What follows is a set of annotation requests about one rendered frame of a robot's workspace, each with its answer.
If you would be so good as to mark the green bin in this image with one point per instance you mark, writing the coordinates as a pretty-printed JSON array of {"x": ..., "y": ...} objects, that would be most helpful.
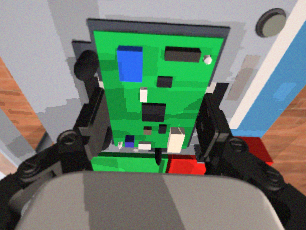
[{"x": 128, "y": 162}]

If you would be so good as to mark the green circuit board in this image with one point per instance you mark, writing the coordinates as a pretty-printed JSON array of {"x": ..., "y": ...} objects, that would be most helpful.
[{"x": 154, "y": 85}]

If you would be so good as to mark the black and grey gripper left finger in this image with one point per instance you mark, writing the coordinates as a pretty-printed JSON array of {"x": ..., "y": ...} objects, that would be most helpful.
[{"x": 69, "y": 154}]

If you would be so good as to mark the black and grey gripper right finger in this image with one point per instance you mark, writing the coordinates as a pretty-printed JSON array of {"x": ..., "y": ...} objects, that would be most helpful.
[{"x": 218, "y": 144}]

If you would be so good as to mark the red bin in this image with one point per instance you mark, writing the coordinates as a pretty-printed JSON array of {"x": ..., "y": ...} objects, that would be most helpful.
[{"x": 187, "y": 164}]

